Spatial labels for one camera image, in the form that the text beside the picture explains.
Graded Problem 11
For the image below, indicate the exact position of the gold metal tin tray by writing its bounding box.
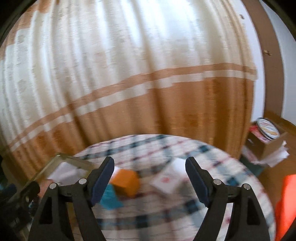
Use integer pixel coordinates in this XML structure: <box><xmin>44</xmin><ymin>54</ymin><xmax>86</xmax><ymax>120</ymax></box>
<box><xmin>24</xmin><ymin>153</ymin><xmax>94</xmax><ymax>198</ymax></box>

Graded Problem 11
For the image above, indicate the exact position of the plaid tablecloth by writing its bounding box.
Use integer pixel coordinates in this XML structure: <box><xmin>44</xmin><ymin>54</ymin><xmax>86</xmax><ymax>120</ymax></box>
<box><xmin>76</xmin><ymin>135</ymin><xmax>275</xmax><ymax>240</ymax></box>

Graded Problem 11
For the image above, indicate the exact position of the cream and tan curtain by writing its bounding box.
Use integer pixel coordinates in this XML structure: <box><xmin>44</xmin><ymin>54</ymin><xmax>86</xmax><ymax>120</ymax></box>
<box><xmin>1</xmin><ymin>1</ymin><xmax>257</xmax><ymax>180</ymax></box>

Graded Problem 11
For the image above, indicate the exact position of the round cookie tin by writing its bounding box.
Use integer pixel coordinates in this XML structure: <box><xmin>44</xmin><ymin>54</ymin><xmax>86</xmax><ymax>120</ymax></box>
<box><xmin>256</xmin><ymin>118</ymin><xmax>280</xmax><ymax>140</ymax></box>

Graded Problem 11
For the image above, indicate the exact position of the teal waste bin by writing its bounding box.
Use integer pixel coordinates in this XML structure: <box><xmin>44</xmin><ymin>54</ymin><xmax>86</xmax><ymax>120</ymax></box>
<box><xmin>239</xmin><ymin>155</ymin><xmax>265</xmax><ymax>177</ymax></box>

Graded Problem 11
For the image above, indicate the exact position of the white box red seal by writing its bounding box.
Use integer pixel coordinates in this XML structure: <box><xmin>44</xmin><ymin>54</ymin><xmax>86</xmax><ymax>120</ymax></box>
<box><xmin>149</xmin><ymin>158</ymin><xmax>189</xmax><ymax>195</ymax></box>

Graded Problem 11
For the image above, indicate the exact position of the orange cloth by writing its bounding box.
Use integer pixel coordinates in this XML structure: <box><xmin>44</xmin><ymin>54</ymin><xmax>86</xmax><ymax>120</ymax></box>
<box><xmin>275</xmin><ymin>174</ymin><xmax>295</xmax><ymax>240</ymax></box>

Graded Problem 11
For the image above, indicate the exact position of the cardboard box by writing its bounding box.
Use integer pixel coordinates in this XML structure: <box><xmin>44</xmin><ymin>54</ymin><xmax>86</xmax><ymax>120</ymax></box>
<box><xmin>245</xmin><ymin>118</ymin><xmax>287</xmax><ymax>160</ymax></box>

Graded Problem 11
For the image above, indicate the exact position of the brown wooden door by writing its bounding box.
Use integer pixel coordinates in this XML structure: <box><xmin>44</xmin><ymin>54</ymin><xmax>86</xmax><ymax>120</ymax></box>
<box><xmin>243</xmin><ymin>0</ymin><xmax>284</xmax><ymax>121</ymax></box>

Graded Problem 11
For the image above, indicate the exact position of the white rounded box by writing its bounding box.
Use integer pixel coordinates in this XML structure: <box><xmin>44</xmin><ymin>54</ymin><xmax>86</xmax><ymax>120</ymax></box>
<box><xmin>47</xmin><ymin>162</ymin><xmax>88</xmax><ymax>186</ymax></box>

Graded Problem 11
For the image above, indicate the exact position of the red snack package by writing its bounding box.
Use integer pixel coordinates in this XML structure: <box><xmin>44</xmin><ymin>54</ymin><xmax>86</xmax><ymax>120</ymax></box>
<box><xmin>249</xmin><ymin>125</ymin><xmax>270</xmax><ymax>143</ymax></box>

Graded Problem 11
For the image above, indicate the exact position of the orange cube block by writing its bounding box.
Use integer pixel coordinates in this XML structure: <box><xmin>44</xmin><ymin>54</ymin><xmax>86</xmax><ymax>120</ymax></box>
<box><xmin>110</xmin><ymin>168</ymin><xmax>140</xmax><ymax>198</ymax></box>

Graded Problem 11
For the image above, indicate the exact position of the teal toy brick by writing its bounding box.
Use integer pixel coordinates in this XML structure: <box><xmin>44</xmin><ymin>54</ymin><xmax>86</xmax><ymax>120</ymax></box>
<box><xmin>100</xmin><ymin>184</ymin><xmax>123</xmax><ymax>210</ymax></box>

